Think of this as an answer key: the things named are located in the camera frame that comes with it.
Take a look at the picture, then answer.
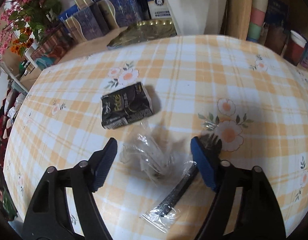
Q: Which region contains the clear plastic wrapper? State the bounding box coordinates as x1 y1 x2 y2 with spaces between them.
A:
120 119 190 186

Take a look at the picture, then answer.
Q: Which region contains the black snack packet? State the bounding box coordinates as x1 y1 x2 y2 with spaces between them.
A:
101 82 154 129

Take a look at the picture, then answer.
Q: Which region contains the black plastic fork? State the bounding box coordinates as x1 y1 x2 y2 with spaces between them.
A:
142 133 222 233

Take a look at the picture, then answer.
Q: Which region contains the orange plaid tablecloth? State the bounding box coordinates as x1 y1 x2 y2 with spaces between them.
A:
4 36 308 233

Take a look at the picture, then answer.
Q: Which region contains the striped wicker basket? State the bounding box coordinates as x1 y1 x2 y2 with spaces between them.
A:
31 24 74 70

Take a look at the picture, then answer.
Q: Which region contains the green gold foil box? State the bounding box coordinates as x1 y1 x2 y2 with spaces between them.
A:
107 18 177 49

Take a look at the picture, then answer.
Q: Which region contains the orange flower bunch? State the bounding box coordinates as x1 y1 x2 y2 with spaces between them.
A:
10 27 34 57

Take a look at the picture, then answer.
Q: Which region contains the red paper cup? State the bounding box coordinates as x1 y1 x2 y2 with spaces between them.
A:
283 30 307 66

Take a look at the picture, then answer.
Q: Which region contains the white flower pot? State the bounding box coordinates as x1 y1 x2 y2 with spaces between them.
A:
166 0 227 36

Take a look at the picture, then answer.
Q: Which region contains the white blue milk carton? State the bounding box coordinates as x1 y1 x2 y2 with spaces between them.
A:
147 0 171 19

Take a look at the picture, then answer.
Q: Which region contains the pink blossom branch bouquet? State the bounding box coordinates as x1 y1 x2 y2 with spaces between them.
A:
0 0 62 55

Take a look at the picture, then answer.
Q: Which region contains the wooden shelf unit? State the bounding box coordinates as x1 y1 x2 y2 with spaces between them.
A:
223 0 308 71

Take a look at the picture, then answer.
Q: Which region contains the stack of pastel paper cups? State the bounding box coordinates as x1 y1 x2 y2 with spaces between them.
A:
247 0 268 42

